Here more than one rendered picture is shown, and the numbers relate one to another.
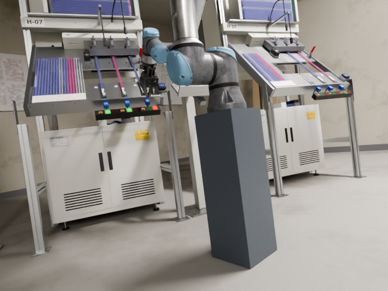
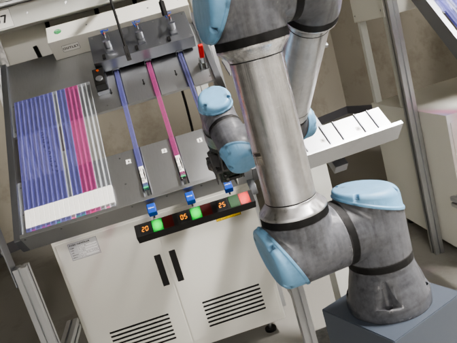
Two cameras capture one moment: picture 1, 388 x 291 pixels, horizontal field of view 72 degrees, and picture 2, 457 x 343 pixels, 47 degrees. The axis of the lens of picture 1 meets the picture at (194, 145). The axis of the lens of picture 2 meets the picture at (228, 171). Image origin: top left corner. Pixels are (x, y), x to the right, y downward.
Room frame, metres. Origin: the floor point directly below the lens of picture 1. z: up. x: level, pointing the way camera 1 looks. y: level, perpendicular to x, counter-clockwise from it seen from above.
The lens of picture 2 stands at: (0.13, -0.15, 1.08)
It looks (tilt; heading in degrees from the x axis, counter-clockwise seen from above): 13 degrees down; 15
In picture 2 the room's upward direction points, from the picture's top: 16 degrees counter-clockwise
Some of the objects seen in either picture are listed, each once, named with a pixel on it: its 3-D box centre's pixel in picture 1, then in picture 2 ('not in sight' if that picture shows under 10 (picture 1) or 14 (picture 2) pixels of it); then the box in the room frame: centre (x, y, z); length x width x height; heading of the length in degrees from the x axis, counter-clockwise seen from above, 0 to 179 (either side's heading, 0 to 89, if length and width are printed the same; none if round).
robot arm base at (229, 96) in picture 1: (225, 99); (383, 276); (1.03, -0.14, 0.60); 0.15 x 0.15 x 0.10
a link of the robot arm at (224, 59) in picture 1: (219, 67); (367, 219); (1.02, -0.13, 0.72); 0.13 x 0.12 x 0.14; 118
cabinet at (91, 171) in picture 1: (105, 170); (171, 255); (2.03, 0.68, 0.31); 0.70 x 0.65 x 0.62; 110
